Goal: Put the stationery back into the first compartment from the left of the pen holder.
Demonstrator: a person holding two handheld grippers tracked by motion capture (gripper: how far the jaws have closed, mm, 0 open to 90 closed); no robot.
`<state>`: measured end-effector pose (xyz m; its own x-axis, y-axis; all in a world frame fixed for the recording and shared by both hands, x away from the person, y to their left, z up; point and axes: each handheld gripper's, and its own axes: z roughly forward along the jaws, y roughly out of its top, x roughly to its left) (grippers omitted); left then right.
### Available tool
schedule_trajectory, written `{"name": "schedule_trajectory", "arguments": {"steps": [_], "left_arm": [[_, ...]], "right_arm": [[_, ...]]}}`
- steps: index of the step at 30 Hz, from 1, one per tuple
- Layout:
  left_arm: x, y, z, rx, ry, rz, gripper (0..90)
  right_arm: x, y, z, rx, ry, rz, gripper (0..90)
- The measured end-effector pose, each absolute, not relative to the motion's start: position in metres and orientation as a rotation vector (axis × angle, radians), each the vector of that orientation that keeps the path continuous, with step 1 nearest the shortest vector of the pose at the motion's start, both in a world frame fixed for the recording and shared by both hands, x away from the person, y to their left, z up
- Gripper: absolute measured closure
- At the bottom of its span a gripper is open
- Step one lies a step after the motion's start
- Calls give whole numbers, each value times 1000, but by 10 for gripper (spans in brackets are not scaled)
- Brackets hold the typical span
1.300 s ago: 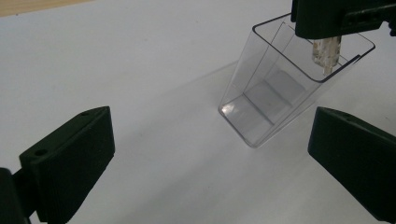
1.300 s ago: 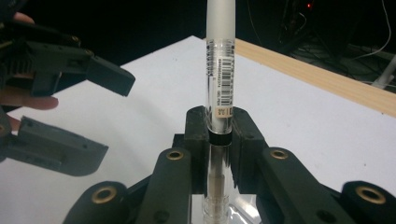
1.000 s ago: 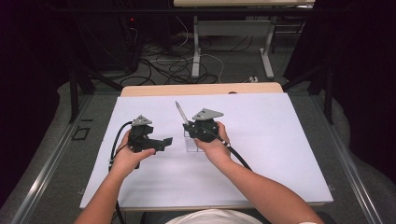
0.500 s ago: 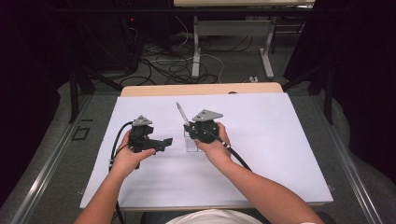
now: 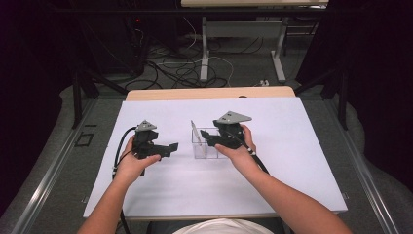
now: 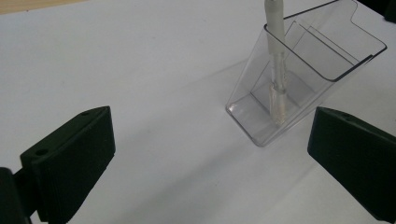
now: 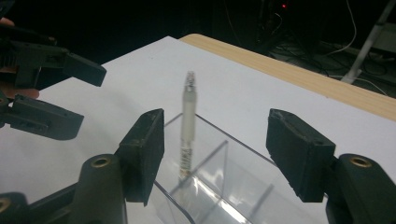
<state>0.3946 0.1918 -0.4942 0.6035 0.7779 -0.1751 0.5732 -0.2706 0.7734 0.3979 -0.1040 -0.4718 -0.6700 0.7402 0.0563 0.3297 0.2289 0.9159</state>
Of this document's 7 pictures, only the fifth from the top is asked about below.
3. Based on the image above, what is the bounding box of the white desk with metal legs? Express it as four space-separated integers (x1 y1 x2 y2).
180 0 329 84

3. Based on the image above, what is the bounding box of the clear silver pen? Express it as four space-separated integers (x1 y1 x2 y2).
190 119 207 158

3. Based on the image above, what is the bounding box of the person's white shirt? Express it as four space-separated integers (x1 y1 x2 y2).
171 217 276 234

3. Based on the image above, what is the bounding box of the clear plastic compartment organizer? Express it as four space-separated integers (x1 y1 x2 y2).
191 127 229 160

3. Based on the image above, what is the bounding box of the black metal stand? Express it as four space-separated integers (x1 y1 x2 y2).
293 62 351 132
71 62 130 130

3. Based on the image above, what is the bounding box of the person's right hand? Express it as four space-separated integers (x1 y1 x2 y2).
214 124 258 176

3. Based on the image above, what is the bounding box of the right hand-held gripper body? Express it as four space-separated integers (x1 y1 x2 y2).
212 110 253 151

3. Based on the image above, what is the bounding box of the tangle of floor cables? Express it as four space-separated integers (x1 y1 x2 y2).
124 16 236 91

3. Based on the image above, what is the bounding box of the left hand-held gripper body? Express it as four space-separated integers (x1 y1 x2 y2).
132 119 161 160

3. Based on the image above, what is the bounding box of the aluminium floor rail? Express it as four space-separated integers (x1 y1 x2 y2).
323 98 404 234
11 98 97 234

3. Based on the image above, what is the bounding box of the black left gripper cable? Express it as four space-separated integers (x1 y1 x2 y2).
111 126 138 180

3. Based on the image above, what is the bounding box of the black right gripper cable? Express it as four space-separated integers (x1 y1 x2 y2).
227 130 271 176

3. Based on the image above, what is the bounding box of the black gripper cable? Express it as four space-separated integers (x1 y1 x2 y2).
111 126 138 180
227 130 271 176

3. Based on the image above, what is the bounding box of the dark computer tower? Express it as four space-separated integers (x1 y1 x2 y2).
126 15 148 76

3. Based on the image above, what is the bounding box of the person's left hand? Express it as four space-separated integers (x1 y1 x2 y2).
114 135 162 187

